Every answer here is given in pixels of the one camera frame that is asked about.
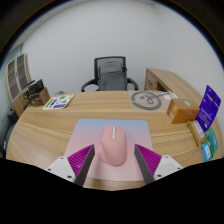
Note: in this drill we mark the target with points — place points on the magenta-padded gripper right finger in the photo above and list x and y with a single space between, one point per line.
168 165

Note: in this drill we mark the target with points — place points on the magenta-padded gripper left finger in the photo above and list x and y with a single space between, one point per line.
60 166

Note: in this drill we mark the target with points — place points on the pink computer mouse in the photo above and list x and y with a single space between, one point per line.
114 146

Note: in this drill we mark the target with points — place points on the pink and blue mouse pad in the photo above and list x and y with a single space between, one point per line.
86 133

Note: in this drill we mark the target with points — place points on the small blue box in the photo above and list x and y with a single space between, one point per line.
206 152

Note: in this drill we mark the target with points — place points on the small yellow-brown box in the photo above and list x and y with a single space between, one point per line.
196 133

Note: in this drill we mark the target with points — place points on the green flat package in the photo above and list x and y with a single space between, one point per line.
212 141

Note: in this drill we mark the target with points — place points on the orange cardboard box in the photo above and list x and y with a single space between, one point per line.
182 111

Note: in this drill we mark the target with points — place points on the green and white leaflet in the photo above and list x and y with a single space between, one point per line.
59 101

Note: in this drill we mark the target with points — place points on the purple standing pouch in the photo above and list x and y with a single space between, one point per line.
208 108

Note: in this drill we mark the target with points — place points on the dark boxes on cabinet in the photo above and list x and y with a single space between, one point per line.
38 93

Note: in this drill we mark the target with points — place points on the wooden side desk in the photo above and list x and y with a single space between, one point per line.
170 81

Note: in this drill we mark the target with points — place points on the wooden shelf unit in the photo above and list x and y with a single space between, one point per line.
16 78

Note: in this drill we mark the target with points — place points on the grey backpack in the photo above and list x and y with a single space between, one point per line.
112 76

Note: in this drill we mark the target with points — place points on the black mesh office chair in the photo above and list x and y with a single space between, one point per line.
96 68

